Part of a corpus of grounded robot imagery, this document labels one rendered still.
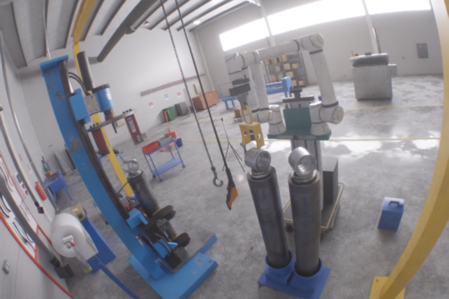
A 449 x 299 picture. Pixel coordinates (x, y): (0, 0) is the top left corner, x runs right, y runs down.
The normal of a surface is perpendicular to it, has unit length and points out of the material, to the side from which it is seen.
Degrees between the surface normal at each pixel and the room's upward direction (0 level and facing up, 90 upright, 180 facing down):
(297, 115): 90
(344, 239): 0
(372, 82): 90
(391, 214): 90
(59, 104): 90
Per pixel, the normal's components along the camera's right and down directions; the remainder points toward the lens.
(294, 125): -0.63, 0.40
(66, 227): 0.76, -0.02
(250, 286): -0.27, -0.92
